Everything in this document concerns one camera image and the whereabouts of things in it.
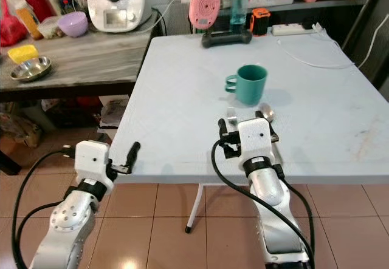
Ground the white printed carton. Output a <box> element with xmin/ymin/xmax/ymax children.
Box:
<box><xmin>97</xmin><ymin>96</ymin><xmax>129</xmax><ymax>128</ymax></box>

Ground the silver metal spoon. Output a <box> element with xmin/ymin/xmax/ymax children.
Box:
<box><xmin>256</xmin><ymin>103</ymin><xmax>276</xmax><ymax>123</ymax></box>

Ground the teal ceramic mug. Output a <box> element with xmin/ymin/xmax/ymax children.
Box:
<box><xmin>225</xmin><ymin>64</ymin><xmax>269</xmax><ymax>106</ymax></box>

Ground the black plastic stand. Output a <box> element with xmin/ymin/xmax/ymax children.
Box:
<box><xmin>202</xmin><ymin>29</ymin><xmax>253</xmax><ymax>49</ymax></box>

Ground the white folding table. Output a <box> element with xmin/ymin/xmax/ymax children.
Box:
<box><xmin>108</xmin><ymin>29</ymin><xmax>389</xmax><ymax>234</ymax></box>

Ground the grey wooden side table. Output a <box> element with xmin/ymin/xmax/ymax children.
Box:
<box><xmin>0</xmin><ymin>26</ymin><xmax>156</xmax><ymax>176</ymax></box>

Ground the brown bag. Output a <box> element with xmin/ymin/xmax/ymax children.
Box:
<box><xmin>0</xmin><ymin>111</ymin><xmax>38</xmax><ymax>149</ymax></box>

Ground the orange and black box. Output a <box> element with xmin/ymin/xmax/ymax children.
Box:
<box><xmin>249</xmin><ymin>7</ymin><xmax>272</xmax><ymax>36</ymax></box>

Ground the blue-green plastic bottle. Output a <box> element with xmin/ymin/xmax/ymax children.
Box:
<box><xmin>230</xmin><ymin>0</ymin><xmax>251</xmax><ymax>32</ymax></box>

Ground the pink round fan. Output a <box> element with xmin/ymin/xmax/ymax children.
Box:
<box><xmin>189</xmin><ymin>0</ymin><xmax>221</xmax><ymax>30</ymax></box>

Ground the white power strip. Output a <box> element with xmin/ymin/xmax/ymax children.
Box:
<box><xmin>272</xmin><ymin>23</ymin><xmax>324</xmax><ymax>36</ymax></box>

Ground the stainless steel bowl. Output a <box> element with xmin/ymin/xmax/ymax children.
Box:
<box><xmin>10</xmin><ymin>56</ymin><xmax>53</xmax><ymax>83</ymax></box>

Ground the white kitchen appliance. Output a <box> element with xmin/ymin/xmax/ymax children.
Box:
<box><xmin>85</xmin><ymin>0</ymin><xmax>154</xmax><ymax>34</ymax></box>

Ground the purple plastic bowl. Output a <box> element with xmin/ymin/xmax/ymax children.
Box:
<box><xmin>58</xmin><ymin>11</ymin><xmax>89</xmax><ymax>38</ymax></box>

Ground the yellow plastic container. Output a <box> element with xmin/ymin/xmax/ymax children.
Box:
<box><xmin>8</xmin><ymin>44</ymin><xmax>40</xmax><ymax>64</ymax></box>

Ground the clear plastic food tub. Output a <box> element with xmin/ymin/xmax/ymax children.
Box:
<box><xmin>38</xmin><ymin>17</ymin><xmax>64</xmax><ymax>40</ymax></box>

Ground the orange bottle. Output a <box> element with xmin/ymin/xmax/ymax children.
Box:
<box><xmin>15</xmin><ymin>2</ymin><xmax>43</xmax><ymax>40</ymax></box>

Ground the red plastic bag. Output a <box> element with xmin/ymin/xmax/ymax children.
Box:
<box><xmin>0</xmin><ymin>0</ymin><xmax>27</xmax><ymax>47</ymax></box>

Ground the red container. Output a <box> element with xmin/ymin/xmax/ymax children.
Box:
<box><xmin>24</xmin><ymin>0</ymin><xmax>55</xmax><ymax>21</ymax></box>

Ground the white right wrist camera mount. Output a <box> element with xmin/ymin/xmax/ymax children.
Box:
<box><xmin>237</xmin><ymin>118</ymin><xmax>276</xmax><ymax>166</ymax></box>

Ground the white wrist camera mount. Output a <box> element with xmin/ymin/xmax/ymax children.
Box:
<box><xmin>74</xmin><ymin>140</ymin><xmax>114</xmax><ymax>191</ymax></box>
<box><xmin>237</xmin><ymin>118</ymin><xmax>276</xmax><ymax>166</ymax></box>

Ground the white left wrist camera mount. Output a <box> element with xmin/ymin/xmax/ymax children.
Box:
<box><xmin>74</xmin><ymin>140</ymin><xmax>114</xmax><ymax>191</ymax></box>

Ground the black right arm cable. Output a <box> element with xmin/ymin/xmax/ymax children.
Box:
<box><xmin>212</xmin><ymin>138</ymin><xmax>317</xmax><ymax>269</ymax></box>

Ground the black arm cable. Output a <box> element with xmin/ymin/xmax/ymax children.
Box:
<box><xmin>212</xmin><ymin>138</ymin><xmax>317</xmax><ymax>269</ymax></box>
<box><xmin>9</xmin><ymin>149</ymin><xmax>77</xmax><ymax>269</ymax></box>

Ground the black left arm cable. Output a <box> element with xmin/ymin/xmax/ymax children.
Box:
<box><xmin>9</xmin><ymin>149</ymin><xmax>77</xmax><ymax>269</ymax></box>

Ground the thin white cable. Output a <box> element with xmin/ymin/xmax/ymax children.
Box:
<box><xmin>277</xmin><ymin>33</ymin><xmax>389</xmax><ymax>70</ymax></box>

